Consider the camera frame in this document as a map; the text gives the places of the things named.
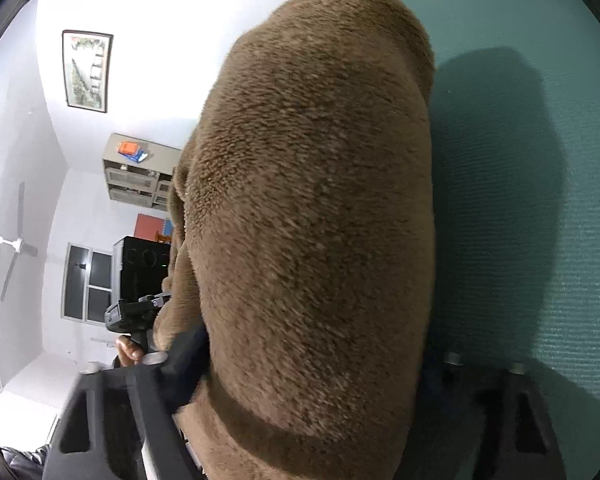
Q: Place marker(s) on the framed wall picture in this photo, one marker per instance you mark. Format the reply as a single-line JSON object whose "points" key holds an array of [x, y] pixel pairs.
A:
{"points": [[87, 70]]}

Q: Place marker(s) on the dark window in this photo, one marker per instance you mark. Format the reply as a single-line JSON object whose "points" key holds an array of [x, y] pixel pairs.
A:
{"points": [[87, 280]]}

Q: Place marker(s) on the brown fleece garment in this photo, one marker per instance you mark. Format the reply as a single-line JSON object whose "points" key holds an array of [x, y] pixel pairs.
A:
{"points": [[305, 210]]}

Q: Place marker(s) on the blue box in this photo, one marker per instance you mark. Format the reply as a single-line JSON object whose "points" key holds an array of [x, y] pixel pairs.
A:
{"points": [[140, 156]]}

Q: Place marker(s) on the white ceiling fan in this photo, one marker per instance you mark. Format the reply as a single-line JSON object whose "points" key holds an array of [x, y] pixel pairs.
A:
{"points": [[15, 245]]}

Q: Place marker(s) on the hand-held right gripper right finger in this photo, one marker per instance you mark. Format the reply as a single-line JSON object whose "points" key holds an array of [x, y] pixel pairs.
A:
{"points": [[480, 400]]}

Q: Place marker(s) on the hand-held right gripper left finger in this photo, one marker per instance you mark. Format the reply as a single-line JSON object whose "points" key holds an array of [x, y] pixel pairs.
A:
{"points": [[180, 360]]}

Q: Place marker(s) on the person's black jacket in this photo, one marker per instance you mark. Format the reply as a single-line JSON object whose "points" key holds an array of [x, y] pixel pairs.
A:
{"points": [[25, 460]]}

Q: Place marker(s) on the red wall panel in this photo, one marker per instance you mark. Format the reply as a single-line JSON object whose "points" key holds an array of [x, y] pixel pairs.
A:
{"points": [[150, 225]]}

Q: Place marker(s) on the person's left hand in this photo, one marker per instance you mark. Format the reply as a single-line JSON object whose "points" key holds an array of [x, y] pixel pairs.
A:
{"points": [[129, 349]]}

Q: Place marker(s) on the grey glass-door cabinet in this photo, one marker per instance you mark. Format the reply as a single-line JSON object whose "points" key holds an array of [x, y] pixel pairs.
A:
{"points": [[135, 180]]}

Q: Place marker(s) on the orange box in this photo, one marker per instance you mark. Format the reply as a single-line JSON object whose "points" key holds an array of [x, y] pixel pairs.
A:
{"points": [[128, 148]]}

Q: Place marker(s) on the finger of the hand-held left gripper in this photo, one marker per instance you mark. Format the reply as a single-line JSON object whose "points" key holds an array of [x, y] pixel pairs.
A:
{"points": [[155, 301]]}

